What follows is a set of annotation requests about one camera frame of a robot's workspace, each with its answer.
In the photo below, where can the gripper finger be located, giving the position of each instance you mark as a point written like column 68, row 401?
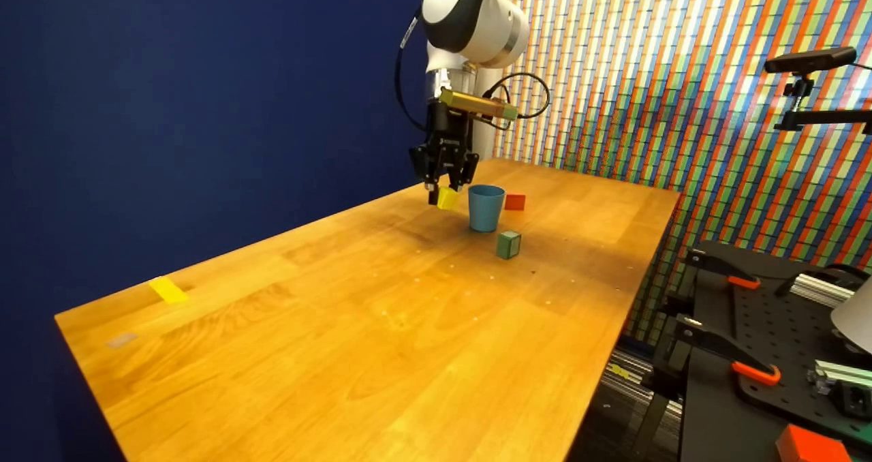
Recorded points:
column 467, row 165
column 428, row 165

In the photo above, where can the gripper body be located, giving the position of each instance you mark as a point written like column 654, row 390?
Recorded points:
column 446, row 135

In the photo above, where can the yellow block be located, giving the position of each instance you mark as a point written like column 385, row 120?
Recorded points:
column 447, row 198

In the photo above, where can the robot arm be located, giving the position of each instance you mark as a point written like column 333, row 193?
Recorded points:
column 477, row 19

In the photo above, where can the blue cup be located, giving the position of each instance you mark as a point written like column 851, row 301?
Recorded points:
column 486, row 210

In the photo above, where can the red block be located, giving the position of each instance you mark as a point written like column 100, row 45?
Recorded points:
column 515, row 203

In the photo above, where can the green block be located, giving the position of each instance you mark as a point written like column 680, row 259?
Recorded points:
column 508, row 245

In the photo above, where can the orange block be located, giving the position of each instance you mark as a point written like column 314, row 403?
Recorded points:
column 811, row 446

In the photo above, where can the black clamp with orange tip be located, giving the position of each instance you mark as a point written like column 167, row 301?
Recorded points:
column 722, row 346
column 722, row 268

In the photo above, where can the yellow tape strip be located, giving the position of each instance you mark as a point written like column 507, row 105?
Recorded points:
column 167, row 289

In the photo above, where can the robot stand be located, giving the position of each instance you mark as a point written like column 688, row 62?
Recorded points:
column 722, row 421

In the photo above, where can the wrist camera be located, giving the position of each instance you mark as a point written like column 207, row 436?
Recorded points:
column 477, row 103

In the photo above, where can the camera on mount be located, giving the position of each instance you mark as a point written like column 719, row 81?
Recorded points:
column 811, row 61

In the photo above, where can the aluminium rail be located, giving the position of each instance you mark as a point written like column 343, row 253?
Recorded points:
column 821, row 290
column 841, row 372

